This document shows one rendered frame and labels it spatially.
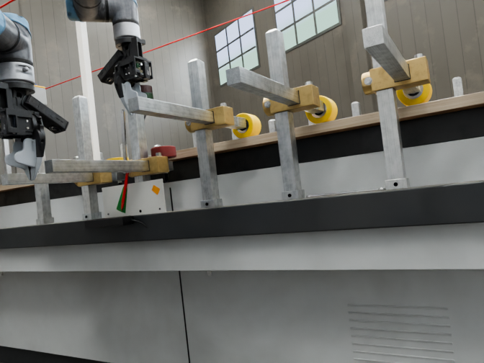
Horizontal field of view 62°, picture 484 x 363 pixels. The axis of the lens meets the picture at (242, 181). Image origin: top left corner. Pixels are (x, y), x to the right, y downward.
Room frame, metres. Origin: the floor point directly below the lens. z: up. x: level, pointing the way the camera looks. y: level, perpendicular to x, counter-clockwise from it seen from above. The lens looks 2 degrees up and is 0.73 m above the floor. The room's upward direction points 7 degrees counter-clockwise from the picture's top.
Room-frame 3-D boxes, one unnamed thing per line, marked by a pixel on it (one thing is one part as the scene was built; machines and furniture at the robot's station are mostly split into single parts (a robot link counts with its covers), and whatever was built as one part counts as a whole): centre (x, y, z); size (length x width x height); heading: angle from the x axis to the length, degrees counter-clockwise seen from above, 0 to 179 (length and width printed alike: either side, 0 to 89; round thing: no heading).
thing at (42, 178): (1.30, 0.54, 0.84); 0.43 x 0.03 x 0.04; 150
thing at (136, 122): (1.27, 0.31, 0.87); 0.03 x 0.03 x 0.48; 60
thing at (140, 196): (1.27, 0.35, 0.75); 0.26 x 0.01 x 0.10; 60
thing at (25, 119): (0.89, 0.48, 0.97); 0.09 x 0.08 x 0.12; 150
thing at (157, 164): (1.26, 0.29, 0.85); 0.13 x 0.06 x 0.05; 60
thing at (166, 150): (1.31, 0.24, 0.85); 0.08 x 0.08 x 0.11
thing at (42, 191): (1.53, 0.75, 0.93); 0.05 x 0.04 x 0.45; 60
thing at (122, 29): (1.17, 0.28, 1.22); 0.08 x 0.08 x 0.05
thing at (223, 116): (1.14, 0.07, 0.95); 0.13 x 0.06 x 0.05; 60
